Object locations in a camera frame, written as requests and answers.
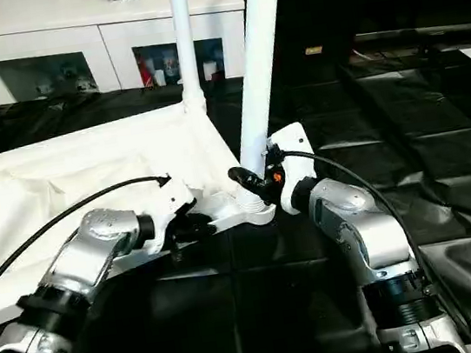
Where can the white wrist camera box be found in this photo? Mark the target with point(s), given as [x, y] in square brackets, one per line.
[170, 210]
[291, 164]

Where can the white cabinet with glass doors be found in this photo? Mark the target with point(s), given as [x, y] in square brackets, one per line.
[65, 25]

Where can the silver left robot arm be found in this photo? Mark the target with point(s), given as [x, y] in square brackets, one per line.
[74, 278]

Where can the small white jar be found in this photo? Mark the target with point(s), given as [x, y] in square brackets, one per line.
[158, 76]

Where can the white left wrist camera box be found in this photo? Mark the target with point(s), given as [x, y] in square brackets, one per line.
[170, 210]

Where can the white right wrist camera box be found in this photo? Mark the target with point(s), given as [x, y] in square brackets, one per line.
[291, 164]

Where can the small yellow tag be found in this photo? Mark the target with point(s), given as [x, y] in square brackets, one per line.
[314, 49]

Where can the white plastic table top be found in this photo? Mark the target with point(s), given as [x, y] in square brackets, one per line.
[61, 183]

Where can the white plastic table leg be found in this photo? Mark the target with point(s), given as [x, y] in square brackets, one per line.
[184, 34]
[258, 59]

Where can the white capped bottle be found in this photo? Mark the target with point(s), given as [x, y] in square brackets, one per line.
[210, 68]

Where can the black plastic mat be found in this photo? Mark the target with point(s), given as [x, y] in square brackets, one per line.
[426, 158]

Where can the tall clear bottle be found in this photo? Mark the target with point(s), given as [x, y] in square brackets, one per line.
[171, 64]

